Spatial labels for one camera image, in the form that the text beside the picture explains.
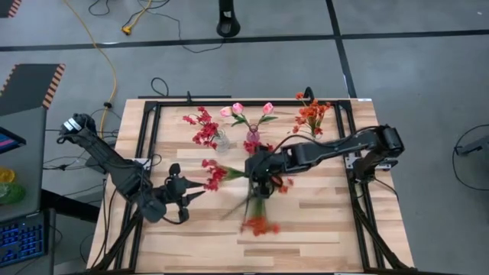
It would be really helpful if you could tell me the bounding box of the black round stand base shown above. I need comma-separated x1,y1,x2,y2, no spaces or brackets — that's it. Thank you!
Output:
215,0,241,38

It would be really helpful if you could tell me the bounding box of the large black cable loop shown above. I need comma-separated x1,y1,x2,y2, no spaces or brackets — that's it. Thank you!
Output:
452,124,489,192

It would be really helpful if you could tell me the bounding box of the green translucent object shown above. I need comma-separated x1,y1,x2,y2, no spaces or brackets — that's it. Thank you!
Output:
0,182,27,205

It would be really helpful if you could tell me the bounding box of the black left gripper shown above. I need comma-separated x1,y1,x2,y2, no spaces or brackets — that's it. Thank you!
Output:
152,162,207,225

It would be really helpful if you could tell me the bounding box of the yellow cable with plug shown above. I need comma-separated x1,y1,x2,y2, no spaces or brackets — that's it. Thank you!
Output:
121,0,154,36

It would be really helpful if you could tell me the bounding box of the red artificial flower bunch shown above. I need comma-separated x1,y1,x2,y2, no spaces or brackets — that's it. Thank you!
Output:
182,105,221,150
201,158,248,192
243,140,275,154

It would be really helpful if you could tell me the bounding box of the round clear ribbed vase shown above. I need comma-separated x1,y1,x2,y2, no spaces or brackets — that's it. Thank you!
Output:
213,128,232,154

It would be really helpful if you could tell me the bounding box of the grey side desk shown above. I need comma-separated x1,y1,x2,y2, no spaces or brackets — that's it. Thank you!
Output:
0,106,49,222

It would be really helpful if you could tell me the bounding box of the dark tablet screen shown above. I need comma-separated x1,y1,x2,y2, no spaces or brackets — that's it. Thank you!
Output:
0,126,28,154

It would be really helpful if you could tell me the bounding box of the pink artificial tulip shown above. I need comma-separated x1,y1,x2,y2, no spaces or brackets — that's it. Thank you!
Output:
254,102,279,131
232,102,254,131
219,105,253,131

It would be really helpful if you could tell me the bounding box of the pink ribbed glass vase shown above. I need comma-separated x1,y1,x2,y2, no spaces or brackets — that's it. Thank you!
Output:
246,125,261,144

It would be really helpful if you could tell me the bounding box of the small black orange-striped mat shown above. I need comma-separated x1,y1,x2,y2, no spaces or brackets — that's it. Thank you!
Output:
0,0,23,19

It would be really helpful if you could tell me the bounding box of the backlit computer keyboard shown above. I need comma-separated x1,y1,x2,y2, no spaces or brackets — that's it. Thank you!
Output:
0,223,45,267

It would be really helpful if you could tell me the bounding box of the black floor cable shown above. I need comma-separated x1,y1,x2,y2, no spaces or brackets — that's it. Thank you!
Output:
88,0,225,53

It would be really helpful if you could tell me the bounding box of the black looped cable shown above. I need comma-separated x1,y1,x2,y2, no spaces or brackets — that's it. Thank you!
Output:
151,77,170,98

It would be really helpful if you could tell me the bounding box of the long yellow cable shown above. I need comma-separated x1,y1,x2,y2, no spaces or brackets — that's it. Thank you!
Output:
63,0,118,141

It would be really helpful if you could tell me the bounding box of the large black orange-striped mat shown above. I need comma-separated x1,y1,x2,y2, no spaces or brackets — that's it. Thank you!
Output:
0,63,66,118

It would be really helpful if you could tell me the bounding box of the black desk base bar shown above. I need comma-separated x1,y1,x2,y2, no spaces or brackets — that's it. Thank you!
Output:
40,189,101,223

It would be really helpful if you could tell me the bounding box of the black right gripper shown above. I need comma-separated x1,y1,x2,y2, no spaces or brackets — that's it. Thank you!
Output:
244,150,287,199

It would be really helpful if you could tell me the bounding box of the grey stand foot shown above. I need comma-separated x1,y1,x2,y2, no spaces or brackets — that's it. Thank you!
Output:
454,135,489,156

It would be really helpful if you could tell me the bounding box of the black aluminium table frame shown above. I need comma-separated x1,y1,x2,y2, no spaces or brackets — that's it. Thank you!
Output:
89,99,413,274

